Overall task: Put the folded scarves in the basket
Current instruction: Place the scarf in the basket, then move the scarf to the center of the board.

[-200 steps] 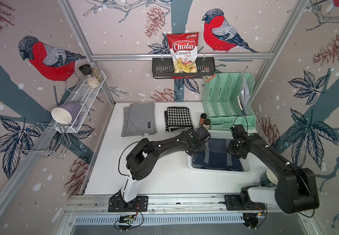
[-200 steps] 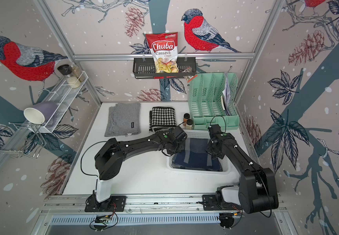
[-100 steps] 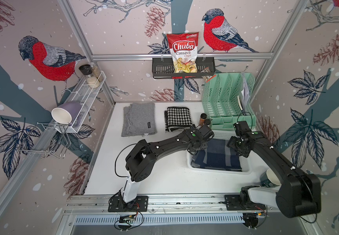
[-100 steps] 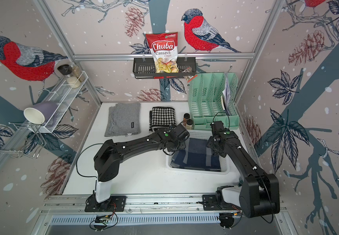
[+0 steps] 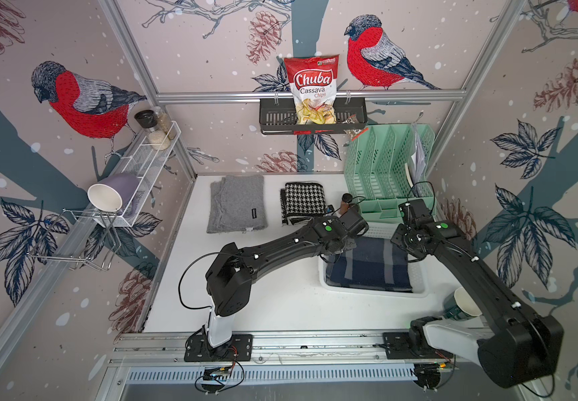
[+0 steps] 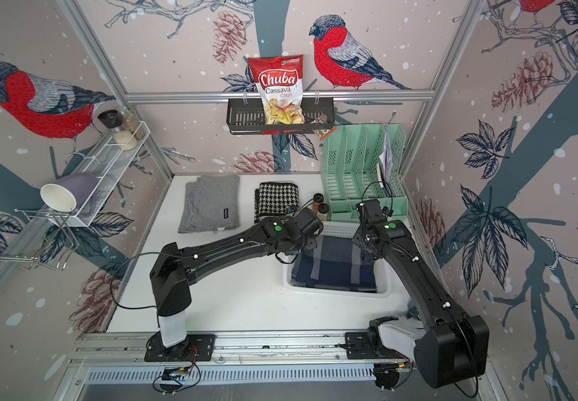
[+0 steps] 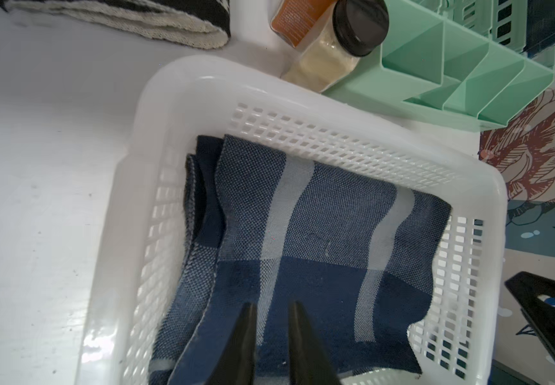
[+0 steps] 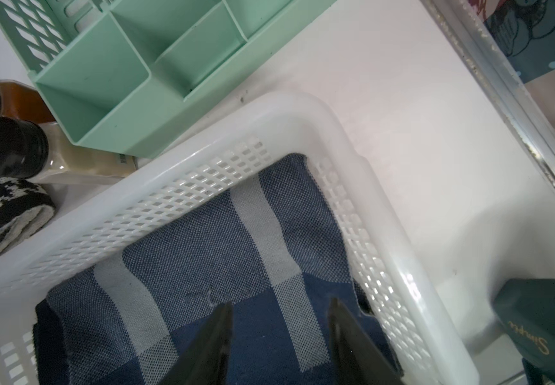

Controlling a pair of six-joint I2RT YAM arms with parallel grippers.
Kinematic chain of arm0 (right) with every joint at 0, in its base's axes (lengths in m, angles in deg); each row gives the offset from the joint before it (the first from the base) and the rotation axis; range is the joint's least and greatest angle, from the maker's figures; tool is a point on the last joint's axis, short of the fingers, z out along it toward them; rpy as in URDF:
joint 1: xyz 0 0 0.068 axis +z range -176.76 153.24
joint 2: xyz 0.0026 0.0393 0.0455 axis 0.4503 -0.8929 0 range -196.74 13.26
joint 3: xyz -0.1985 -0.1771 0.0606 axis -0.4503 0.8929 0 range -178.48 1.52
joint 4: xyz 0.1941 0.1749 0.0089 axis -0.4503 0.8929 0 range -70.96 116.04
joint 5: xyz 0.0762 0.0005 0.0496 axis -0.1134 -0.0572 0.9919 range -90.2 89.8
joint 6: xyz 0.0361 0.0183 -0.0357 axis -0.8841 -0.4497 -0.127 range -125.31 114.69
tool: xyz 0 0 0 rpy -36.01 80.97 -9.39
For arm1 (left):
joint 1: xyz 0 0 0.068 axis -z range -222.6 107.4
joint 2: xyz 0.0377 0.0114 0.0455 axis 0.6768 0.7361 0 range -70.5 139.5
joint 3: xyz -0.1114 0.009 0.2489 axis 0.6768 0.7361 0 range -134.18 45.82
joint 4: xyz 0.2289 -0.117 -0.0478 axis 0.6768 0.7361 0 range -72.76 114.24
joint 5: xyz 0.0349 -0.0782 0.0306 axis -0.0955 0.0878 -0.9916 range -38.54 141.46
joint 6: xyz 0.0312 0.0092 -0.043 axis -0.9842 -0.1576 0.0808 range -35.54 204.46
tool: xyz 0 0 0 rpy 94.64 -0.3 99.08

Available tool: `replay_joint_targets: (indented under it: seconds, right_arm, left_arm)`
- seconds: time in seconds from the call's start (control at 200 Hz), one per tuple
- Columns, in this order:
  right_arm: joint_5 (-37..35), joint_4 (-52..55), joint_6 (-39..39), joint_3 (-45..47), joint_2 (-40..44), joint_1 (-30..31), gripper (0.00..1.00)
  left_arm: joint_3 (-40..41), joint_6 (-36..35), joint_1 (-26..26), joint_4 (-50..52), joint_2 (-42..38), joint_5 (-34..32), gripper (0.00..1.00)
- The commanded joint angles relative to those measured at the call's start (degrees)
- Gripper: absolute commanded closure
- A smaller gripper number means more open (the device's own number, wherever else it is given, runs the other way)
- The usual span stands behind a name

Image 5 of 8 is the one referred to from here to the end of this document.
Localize green desk file organizer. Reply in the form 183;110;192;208
344;124;436;224

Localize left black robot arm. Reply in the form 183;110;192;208
205;208;369;349

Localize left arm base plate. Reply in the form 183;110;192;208
184;332;253;363

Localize papers in organizer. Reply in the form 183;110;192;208
407;129;427;196

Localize black lid spice jar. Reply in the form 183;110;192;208
135;110;170;151

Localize orange spice bottle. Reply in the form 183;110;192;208
339;193;353;215

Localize houndstooth folded scarf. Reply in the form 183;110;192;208
280;182;327;225

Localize Chuba cassava chips bag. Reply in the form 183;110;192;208
284;55;339;125

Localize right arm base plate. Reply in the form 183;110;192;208
380;332;453;362

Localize white plastic basket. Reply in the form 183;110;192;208
318;222;427;297

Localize navy plaid scarf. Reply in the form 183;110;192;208
324;237;413;293

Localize black wall shelf basket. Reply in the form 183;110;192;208
259;97;368;135

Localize grey scarf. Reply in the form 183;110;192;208
206;175;268;234

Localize wire cup holder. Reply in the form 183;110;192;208
25;208;123;272

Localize glass jar on shelf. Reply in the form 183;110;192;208
152;106;176;140

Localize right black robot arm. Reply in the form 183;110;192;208
392;199;564;389

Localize green mug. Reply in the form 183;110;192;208
442;287;482;321

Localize purple cup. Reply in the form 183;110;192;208
87;173;140;212

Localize white wire wall shelf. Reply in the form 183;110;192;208
90;122;181;227

